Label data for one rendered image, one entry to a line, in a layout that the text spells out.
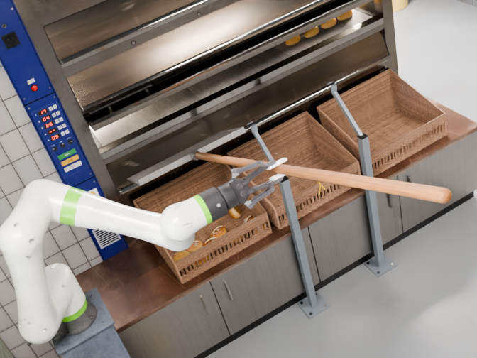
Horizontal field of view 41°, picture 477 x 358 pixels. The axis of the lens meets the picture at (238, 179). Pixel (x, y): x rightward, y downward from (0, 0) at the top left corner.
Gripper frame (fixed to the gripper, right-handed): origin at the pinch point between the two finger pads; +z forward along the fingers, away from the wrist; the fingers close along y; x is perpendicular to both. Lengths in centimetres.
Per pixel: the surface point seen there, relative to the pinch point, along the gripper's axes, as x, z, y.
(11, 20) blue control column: -113, -43, -85
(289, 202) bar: -110, 38, 45
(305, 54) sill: -148, 95, -15
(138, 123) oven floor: -159, -5, -19
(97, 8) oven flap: -122, -6, -77
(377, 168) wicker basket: -126, 99, 57
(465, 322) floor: -90, 95, 143
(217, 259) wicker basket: -129, -4, 59
